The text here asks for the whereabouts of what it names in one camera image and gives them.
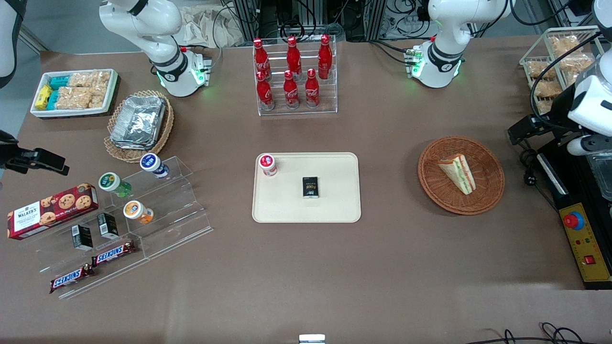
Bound red Walkers cookie box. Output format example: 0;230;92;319
7;183;99;241

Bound orange-capped yogurt bottle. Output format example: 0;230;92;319
123;200;155;226

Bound triangle sandwich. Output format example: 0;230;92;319
437;154;477;195

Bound clear plastic container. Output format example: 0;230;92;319
584;151;612;202

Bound black equipment base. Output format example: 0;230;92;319
536;138;612;291

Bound round brown wicker basket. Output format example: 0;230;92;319
417;136;505;216

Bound black power plug cable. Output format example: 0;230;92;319
519;148;561;212

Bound clear acrylic stepped display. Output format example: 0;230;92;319
35;155;214;301

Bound stack of foil trays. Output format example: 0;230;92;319
109;95;167;151

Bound blue-capped yogurt bottle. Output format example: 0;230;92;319
139;153;171;180

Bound black floor cables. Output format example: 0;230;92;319
465;322;612;344

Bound yellow control box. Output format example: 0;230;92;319
558;202;612;284

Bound red cola bottle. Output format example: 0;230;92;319
286;36;303;77
304;68;320;108
253;38;272;80
317;33;333;80
283;70;300;110
256;72;275;111

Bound cream plastic tray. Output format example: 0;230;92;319
252;152;361;224

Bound green-capped yogurt bottle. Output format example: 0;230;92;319
98;172;132;198

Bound bagged snack pack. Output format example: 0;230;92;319
558;54;595;75
533;79;563;99
526;59;551;80
549;36;585;56

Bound white wire rack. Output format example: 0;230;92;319
519;26;612;116

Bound crumpled beige cloth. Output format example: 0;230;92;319
180;6;246;49

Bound red emergency stop button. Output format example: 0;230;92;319
563;210;586;231

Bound metal frame with cables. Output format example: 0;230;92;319
225;0;433;43

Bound red-capped yogurt bottle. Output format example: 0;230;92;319
258;153;278;177

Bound yellow snack box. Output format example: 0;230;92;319
35;85;53;111

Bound white rectangular snack tray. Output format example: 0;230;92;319
30;69;119;118

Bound small black box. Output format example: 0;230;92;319
71;225;94;252
97;213;120;240

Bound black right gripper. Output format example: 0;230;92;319
0;129;70;175

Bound oval tan wicker basket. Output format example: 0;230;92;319
104;90;175;163

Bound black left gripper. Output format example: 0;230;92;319
508;84;587;145

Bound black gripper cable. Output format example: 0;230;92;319
529;31;602;121

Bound clear acrylic bottle rack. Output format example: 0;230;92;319
252;35;339;117

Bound Snickers chocolate bar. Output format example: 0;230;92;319
49;264;95;294
91;240;137;267

